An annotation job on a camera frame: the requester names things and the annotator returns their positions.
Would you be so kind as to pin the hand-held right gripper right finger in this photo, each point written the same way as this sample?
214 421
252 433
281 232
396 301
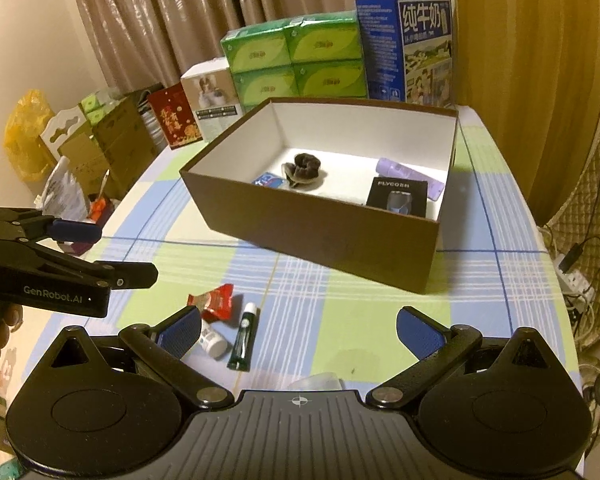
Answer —
419 332

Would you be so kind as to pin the brown cardboard box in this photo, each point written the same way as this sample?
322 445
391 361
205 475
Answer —
330 240

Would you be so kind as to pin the yellow plastic bag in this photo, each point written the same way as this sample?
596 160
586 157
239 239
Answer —
22 135

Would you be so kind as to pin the beige patterned curtain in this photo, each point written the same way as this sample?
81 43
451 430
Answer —
180 10

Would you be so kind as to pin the small white bottle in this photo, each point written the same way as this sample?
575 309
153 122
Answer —
215 342

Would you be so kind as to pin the cardboard carton with white insert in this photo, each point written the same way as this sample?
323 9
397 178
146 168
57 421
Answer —
72 145

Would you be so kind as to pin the golden curtain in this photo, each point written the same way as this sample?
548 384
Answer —
525 60

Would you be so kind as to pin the red gift box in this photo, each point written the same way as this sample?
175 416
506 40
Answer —
175 117

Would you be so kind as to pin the red snack packet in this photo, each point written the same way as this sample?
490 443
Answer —
215 302

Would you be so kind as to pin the white power strip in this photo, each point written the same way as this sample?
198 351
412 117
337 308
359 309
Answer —
577 280

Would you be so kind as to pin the green white tube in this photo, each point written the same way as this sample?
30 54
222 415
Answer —
242 340

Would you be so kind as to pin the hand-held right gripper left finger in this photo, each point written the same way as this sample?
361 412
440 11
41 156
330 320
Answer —
180 332

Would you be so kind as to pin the green tissue pack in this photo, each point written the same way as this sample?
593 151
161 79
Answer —
330 80
265 85
325 40
257 52

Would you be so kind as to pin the white plastic bag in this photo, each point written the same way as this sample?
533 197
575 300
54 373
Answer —
65 190

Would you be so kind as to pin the dark brown cardboard carton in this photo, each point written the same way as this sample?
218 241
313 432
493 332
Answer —
125 145

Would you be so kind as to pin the white product box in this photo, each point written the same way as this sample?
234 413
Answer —
212 100

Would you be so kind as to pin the blue milk carton case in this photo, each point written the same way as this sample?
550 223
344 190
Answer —
385 50

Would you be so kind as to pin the clear cotton swab pack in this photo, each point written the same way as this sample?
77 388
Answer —
315 383

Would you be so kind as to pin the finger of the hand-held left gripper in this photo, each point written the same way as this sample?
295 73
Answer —
77 231
130 275

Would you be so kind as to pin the black shaver box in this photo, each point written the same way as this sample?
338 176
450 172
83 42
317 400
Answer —
397 195

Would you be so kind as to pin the dark brown hair scrunchie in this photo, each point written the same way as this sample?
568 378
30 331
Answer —
305 167

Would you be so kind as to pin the checked cloth covered desktop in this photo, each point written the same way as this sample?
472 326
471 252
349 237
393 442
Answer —
330 322

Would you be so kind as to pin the blue tissue pack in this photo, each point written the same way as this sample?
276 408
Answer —
267 179

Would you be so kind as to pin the green packs in carton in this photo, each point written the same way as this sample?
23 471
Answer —
97 107

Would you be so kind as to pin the purple bottle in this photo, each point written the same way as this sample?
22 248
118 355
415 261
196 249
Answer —
410 172

